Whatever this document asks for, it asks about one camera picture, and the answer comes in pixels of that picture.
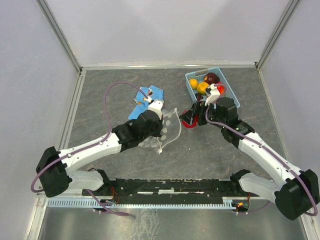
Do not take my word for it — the clear dotted zip bag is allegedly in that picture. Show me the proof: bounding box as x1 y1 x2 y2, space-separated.
138 108 182 154

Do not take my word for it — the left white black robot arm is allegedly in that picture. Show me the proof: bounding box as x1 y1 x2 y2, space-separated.
35 110 163 198

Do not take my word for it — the bright red apple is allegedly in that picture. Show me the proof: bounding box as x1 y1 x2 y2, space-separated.
187 114 199 124

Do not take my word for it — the small dark plum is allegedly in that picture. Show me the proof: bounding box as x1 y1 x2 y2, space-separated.
195 93 204 101

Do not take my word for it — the light blue plastic basket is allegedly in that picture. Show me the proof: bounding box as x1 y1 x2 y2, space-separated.
185 67 240 108

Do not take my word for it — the small yellow lemon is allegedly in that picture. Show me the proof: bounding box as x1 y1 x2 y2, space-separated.
189 78 198 90

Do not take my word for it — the yellow round fruit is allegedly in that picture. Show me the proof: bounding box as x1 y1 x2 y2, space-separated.
196 81 210 95

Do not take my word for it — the dark red apple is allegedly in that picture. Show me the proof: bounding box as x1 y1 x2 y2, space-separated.
203 72 220 85

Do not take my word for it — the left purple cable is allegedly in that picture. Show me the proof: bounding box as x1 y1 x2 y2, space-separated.
30 82 151 193

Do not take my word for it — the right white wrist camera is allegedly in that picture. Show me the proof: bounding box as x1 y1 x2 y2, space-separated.
205 83 221 106

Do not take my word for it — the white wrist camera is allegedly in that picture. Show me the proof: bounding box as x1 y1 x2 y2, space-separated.
145 96 164 119
205 83 221 106

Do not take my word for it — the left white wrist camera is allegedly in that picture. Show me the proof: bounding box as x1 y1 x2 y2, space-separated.
145 96 164 119

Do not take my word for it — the blue patterned cloth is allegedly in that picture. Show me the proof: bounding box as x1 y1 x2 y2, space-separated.
128 85 164 120

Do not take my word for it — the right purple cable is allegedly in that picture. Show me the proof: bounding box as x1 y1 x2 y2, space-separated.
204 83 320 216

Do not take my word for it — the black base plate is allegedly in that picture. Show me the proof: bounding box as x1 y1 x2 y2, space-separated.
92 178 255 206

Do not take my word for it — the purple cable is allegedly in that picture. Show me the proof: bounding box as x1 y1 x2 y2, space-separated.
30 82 151 193
204 83 320 216

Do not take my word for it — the light blue cable duct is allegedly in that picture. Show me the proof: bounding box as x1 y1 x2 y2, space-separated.
47 196 246 210

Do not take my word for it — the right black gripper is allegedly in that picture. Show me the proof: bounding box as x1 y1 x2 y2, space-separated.
178 99 225 129

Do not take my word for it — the red yellow pear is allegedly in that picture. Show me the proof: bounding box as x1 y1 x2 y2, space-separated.
216 84 226 96

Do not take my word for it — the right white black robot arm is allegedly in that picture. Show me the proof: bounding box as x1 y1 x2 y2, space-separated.
179 97 320 220

